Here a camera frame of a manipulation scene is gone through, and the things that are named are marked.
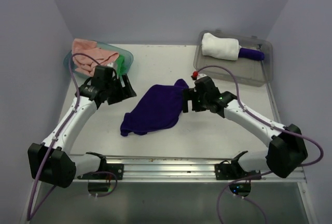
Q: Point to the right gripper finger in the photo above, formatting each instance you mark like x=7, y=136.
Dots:
x=185, y=107
x=188, y=94

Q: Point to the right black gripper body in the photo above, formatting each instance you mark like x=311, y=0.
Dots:
x=200, y=103

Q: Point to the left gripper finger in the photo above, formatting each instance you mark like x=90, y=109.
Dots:
x=115, y=97
x=128, y=90

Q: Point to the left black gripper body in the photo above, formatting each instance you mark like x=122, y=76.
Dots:
x=110, y=93

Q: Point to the dark purple towel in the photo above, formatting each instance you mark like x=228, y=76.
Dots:
x=158, y=109

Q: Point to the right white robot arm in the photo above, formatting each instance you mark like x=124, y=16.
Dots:
x=285, y=152

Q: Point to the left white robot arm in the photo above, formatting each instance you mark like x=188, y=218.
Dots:
x=50, y=161

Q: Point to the green towel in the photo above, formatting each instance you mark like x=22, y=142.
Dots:
x=120, y=65

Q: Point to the pink towel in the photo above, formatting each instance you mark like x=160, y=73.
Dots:
x=89, y=55

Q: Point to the teal plastic bin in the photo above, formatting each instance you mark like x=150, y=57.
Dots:
x=68, y=62

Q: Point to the grey transparent plastic tray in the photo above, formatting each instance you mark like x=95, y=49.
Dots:
x=246, y=71

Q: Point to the rolled white towel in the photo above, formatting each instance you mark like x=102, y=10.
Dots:
x=220, y=48

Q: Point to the rolled purple towel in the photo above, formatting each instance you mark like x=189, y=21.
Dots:
x=251, y=54

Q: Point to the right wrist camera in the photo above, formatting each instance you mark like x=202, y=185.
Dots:
x=206, y=82

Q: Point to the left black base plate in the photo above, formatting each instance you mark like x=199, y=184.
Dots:
x=108, y=172

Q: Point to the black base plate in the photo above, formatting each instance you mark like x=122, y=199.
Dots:
x=108, y=172
x=229, y=170

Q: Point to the aluminium mounting rail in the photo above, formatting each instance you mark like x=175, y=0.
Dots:
x=167, y=170

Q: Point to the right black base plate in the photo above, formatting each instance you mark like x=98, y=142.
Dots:
x=229, y=170

